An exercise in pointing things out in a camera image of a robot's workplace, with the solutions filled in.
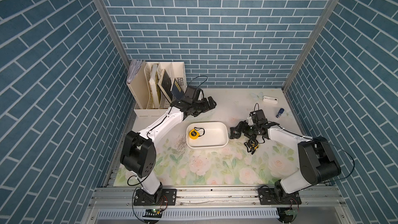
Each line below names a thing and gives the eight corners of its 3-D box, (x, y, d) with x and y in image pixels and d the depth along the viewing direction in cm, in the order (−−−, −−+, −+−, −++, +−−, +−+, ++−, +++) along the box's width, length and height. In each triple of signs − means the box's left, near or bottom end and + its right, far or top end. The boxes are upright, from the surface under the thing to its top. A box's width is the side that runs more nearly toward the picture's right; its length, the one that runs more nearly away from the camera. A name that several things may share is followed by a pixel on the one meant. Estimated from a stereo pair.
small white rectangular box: (263, 102, 116) (264, 99, 114) (262, 98, 119) (264, 95, 116) (276, 104, 115) (278, 101, 112) (276, 100, 118) (277, 97, 115)
